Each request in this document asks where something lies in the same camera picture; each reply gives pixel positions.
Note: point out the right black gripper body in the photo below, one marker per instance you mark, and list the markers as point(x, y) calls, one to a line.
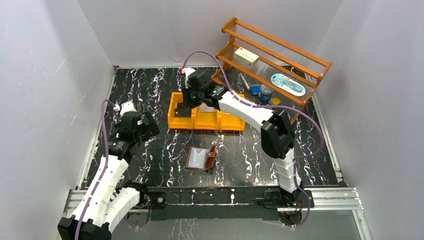
point(187, 100)

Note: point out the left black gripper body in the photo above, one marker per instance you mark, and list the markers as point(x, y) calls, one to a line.
point(147, 124)

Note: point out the brown leather card holder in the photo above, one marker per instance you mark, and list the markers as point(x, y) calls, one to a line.
point(201, 159)

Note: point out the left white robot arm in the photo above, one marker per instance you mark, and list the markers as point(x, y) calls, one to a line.
point(102, 207)

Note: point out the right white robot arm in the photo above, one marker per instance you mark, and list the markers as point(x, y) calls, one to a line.
point(277, 136)

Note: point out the silver card in bin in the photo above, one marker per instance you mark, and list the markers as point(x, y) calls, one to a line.
point(203, 108)

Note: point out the black card in bin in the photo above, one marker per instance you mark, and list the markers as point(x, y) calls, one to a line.
point(183, 112)

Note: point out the orange three-compartment bin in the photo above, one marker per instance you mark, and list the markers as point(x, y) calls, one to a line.
point(215, 121)

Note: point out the red white pen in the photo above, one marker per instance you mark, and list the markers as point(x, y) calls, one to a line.
point(244, 81)

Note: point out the orange wooden shelf rack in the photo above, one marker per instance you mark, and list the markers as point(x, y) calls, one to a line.
point(275, 57)

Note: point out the white cardboard box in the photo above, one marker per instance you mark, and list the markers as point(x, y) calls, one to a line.
point(245, 56)

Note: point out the blue round tin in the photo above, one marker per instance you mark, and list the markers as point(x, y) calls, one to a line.
point(265, 93)

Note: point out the yellow grey sharpener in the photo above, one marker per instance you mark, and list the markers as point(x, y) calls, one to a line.
point(275, 101)

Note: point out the blue blister pack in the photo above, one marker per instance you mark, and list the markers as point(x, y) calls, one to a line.
point(287, 84)

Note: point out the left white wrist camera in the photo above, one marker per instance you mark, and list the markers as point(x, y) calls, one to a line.
point(125, 107)

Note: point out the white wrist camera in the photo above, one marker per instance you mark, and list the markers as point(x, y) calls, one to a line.
point(125, 107)
point(186, 72)

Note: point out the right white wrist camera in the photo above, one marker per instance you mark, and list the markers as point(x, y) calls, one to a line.
point(186, 72)

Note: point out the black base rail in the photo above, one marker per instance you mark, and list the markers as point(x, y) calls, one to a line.
point(234, 202)

